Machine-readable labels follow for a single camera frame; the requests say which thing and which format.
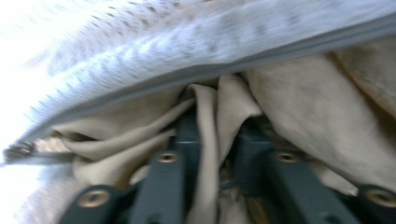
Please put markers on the white mesh laundry bag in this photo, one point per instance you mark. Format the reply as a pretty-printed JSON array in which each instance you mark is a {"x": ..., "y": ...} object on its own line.
[{"x": 155, "y": 46}]

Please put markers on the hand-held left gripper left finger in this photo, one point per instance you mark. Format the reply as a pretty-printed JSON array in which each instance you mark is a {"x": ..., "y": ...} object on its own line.
[{"x": 168, "y": 186}]

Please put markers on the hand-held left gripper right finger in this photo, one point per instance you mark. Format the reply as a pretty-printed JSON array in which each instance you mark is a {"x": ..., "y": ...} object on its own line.
[{"x": 289, "y": 186}]

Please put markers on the beige garment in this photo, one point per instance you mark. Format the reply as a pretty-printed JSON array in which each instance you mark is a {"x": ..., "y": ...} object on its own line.
[{"x": 311, "y": 109}]

